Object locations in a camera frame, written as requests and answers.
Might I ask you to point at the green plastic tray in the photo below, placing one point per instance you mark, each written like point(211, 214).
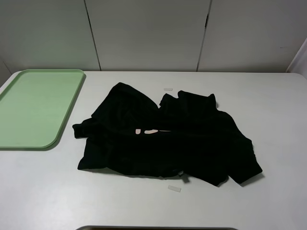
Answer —
point(35, 106)

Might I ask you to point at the clear tape piece near front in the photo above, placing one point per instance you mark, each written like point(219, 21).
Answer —
point(173, 188)

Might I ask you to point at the black short sleeve shirt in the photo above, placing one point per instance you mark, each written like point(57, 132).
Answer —
point(132, 135)

